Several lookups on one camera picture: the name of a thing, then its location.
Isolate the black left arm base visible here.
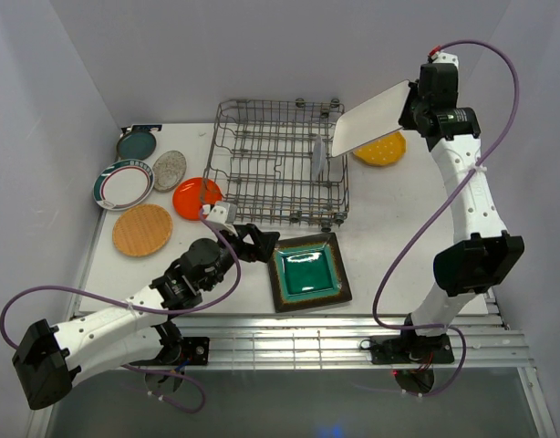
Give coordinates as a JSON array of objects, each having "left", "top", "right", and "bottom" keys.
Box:
[{"left": 156, "top": 337, "right": 211, "bottom": 366}]

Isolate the green square glazed plate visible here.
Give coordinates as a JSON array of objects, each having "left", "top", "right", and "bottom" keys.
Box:
[{"left": 267, "top": 233, "right": 352, "bottom": 313}]

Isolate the speckled beige oval plate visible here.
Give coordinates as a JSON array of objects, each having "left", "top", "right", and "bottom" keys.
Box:
[{"left": 152, "top": 151, "right": 187, "bottom": 193}]

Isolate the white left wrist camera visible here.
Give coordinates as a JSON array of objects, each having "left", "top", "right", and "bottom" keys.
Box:
[{"left": 200, "top": 201, "right": 237, "bottom": 227}]

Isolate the yellow polka dot plate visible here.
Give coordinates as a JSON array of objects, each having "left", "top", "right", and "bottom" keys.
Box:
[{"left": 353, "top": 132, "right": 406, "bottom": 167}]

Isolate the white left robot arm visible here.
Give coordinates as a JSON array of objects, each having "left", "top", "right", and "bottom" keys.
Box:
[{"left": 12, "top": 224, "right": 280, "bottom": 411}]

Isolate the grey wire dish rack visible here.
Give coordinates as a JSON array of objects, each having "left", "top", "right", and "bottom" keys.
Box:
[{"left": 203, "top": 98, "right": 349, "bottom": 231}]

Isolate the woven bamboo round plate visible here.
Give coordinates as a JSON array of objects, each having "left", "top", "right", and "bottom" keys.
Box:
[{"left": 112, "top": 203, "right": 173, "bottom": 257}]

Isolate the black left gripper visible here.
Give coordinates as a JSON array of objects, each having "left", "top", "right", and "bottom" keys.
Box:
[{"left": 202, "top": 224, "right": 279, "bottom": 292}]

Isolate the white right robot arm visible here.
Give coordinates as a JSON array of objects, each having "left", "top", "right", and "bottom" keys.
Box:
[{"left": 391, "top": 63, "right": 524, "bottom": 363}]

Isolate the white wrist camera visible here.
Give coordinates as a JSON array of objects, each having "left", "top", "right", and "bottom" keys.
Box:
[
  {"left": 200, "top": 201, "right": 237, "bottom": 227},
  {"left": 428, "top": 47, "right": 459, "bottom": 68}
]

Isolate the dark teal round plate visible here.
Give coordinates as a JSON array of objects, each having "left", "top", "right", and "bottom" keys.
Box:
[{"left": 117, "top": 130, "right": 157, "bottom": 160}]

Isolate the orange round plate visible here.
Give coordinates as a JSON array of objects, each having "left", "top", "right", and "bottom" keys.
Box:
[{"left": 172, "top": 177, "right": 223, "bottom": 222}]

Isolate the white plate striped rim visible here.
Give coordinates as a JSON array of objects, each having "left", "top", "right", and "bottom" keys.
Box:
[{"left": 92, "top": 159, "right": 155, "bottom": 211}]

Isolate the black label back left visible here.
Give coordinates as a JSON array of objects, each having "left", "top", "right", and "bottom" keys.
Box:
[{"left": 121, "top": 124, "right": 162, "bottom": 134}]

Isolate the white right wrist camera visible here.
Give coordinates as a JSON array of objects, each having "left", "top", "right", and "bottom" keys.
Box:
[{"left": 428, "top": 47, "right": 459, "bottom": 68}]

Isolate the white rectangular plate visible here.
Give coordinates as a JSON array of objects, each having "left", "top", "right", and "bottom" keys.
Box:
[{"left": 331, "top": 80, "right": 410, "bottom": 157}]

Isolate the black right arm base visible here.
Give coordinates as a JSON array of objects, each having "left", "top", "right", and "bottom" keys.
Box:
[{"left": 359, "top": 331, "right": 454, "bottom": 365}]

